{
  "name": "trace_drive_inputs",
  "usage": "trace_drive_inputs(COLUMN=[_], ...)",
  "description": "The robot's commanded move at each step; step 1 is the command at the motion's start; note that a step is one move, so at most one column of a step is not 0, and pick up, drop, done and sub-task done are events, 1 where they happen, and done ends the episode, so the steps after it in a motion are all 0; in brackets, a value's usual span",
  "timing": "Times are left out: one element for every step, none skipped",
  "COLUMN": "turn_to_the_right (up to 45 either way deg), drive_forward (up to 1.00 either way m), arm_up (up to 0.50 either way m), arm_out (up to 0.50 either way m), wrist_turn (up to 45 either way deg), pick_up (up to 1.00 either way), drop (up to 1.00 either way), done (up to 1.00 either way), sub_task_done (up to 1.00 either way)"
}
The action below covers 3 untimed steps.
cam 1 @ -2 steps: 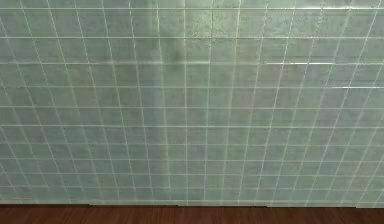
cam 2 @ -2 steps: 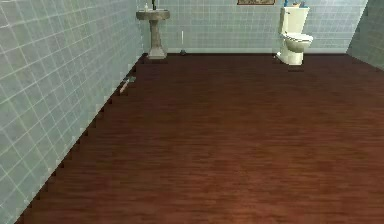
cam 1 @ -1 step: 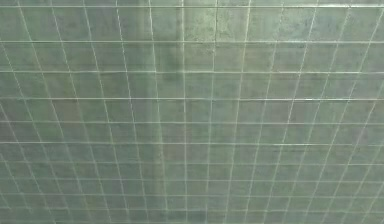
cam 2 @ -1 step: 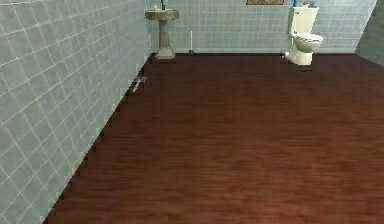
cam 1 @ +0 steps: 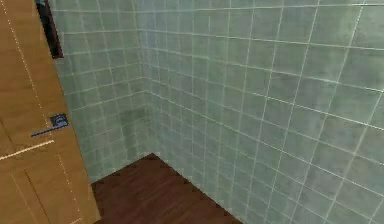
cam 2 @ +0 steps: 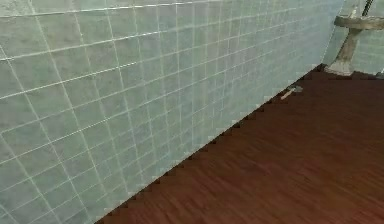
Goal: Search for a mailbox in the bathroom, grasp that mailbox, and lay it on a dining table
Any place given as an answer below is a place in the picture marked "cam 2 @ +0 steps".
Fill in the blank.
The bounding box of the grey stone pedestal sink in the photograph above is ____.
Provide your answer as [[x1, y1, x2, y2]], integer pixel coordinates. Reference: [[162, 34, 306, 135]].
[[324, 14, 384, 77]]

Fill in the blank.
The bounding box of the wooden handled hammer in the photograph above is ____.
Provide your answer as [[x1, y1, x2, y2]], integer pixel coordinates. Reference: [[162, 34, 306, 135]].
[[279, 85, 304, 101]]

